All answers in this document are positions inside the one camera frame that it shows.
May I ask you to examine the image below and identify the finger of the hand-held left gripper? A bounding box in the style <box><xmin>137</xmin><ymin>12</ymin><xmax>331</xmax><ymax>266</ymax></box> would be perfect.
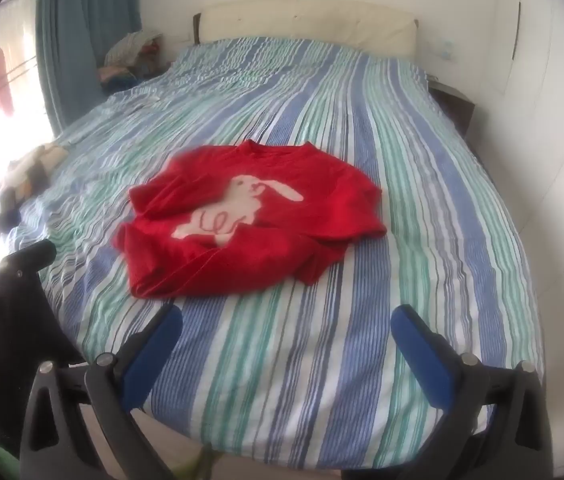
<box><xmin>0</xmin><ymin>239</ymin><xmax>58</xmax><ymax>276</ymax></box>

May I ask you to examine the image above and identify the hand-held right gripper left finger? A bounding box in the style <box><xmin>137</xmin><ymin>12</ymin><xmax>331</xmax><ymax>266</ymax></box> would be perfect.
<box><xmin>19</xmin><ymin>304</ymin><xmax>185</xmax><ymax>480</ymax></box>

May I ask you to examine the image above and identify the plaid cloth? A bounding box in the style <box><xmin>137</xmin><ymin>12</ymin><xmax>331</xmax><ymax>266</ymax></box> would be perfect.
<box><xmin>0</xmin><ymin>142</ymin><xmax>70</xmax><ymax>211</ymax></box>

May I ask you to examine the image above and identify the red sweater with white rabbit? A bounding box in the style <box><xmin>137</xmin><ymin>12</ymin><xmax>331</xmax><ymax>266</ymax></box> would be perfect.
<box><xmin>112</xmin><ymin>140</ymin><xmax>389</xmax><ymax>300</ymax></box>

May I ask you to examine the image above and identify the cream padded headboard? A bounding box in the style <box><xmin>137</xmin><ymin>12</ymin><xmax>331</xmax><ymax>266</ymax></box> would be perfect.
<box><xmin>193</xmin><ymin>0</ymin><xmax>420</xmax><ymax>58</ymax></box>

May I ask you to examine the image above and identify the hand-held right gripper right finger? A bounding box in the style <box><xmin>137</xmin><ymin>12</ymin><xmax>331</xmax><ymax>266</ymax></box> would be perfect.
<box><xmin>391</xmin><ymin>304</ymin><xmax>547</xmax><ymax>480</ymax></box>

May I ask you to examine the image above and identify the dark wooden nightstand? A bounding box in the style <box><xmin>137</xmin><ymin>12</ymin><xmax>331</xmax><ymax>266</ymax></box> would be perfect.
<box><xmin>426</xmin><ymin>75</ymin><xmax>477</xmax><ymax>136</ymax></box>

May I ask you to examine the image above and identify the bed with striped sheet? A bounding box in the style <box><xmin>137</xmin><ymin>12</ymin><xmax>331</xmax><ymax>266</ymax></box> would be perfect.
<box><xmin>9</xmin><ymin>35</ymin><xmax>545</xmax><ymax>476</ymax></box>

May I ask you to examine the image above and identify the pile of clothes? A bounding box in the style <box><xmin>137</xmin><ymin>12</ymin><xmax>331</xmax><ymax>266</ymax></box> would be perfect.
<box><xmin>98</xmin><ymin>30</ymin><xmax>173</xmax><ymax>96</ymax></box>

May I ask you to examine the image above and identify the blue curtain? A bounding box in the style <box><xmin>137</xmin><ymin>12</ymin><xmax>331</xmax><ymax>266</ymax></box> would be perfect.
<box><xmin>36</xmin><ymin>0</ymin><xmax>143</xmax><ymax>136</ymax></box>

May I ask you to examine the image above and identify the white wardrobe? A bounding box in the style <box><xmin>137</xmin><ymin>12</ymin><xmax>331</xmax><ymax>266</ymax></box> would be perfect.
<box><xmin>476</xmin><ymin>0</ymin><xmax>564</xmax><ymax>361</ymax></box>

